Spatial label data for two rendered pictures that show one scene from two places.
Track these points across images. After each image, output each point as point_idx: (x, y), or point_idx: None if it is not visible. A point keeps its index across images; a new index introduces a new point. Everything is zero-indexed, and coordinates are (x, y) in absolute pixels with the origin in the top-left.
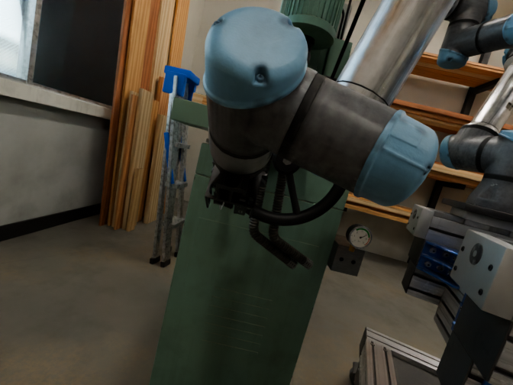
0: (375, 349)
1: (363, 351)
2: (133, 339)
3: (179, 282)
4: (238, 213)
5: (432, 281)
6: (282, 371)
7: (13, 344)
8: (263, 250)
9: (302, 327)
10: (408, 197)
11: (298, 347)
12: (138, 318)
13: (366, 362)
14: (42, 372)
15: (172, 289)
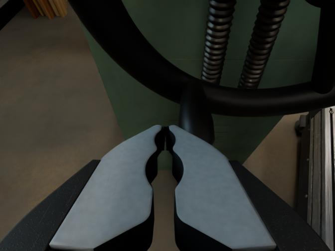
0: (334, 117)
1: (319, 118)
2: (110, 134)
3: (126, 121)
4: None
5: None
6: (240, 155)
7: (29, 159)
8: (220, 79)
9: (265, 132)
10: None
11: (258, 143)
12: (108, 114)
13: (323, 134)
14: (59, 175)
15: (122, 127)
